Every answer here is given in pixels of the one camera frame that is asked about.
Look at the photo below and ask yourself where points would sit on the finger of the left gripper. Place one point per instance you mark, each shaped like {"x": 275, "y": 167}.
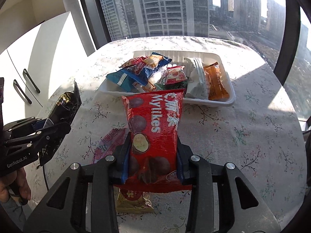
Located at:
{"x": 39, "y": 144}
{"x": 26, "y": 125}

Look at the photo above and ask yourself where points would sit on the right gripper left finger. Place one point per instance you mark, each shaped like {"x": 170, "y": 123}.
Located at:
{"x": 63, "y": 208}

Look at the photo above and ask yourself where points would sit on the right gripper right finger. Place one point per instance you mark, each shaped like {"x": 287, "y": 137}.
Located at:
{"x": 241, "y": 208}

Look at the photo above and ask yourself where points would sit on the black snack packet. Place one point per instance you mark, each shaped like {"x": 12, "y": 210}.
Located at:
{"x": 64, "y": 110}

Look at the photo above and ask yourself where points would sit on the light blue snack bag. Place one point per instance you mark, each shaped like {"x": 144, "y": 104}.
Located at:
{"x": 122, "y": 80}

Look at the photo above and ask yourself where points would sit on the orange snack pack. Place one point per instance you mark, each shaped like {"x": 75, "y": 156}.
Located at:
{"x": 216, "y": 89}

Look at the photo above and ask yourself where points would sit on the red Mylikes candy bag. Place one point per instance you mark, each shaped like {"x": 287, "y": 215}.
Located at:
{"x": 153, "y": 120}

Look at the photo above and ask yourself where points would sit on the green seaweed snack pack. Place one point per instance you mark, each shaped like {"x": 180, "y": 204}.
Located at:
{"x": 181, "y": 85}

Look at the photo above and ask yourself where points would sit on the blue yellow Tipo snack pack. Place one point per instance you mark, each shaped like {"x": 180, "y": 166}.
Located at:
{"x": 142, "y": 71}

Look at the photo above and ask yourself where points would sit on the left hand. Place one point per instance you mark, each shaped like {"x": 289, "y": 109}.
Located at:
{"x": 18, "y": 181}

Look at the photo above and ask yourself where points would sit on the white cabinet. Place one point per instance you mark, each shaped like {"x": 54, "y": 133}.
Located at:
{"x": 52, "y": 53}

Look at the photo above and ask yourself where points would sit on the gold yellow snack pack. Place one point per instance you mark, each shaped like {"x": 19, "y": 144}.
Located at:
{"x": 134, "y": 202}

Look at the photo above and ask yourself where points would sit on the pink red snack bag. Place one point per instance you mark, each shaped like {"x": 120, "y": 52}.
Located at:
{"x": 107, "y": 145}

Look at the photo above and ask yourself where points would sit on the floral white tablecloth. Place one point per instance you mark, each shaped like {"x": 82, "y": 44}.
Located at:
{"x": 259, "y": 133}

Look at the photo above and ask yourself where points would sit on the small red patterned snack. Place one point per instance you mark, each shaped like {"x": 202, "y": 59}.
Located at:
{"x": 133, "y": 61}

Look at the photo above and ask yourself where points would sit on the white wrapped snack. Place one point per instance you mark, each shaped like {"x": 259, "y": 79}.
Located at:
{"x": 198, "y": 85}

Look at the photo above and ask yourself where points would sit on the red fruit candy pack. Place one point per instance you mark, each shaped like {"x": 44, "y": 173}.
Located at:
{"x": 175, "y": 75}

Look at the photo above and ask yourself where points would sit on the white plastic tray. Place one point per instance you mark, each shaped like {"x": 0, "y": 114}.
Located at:
{"x": 177, "y": 57}

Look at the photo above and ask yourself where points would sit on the black cabinet handle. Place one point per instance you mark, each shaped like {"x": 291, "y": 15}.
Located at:
{"x": 21, "y": 92}
{"x": 27, "y": 75}

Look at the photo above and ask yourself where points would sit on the black window frame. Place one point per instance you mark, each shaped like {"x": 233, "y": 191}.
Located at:
{"x": 100, "y": 33}

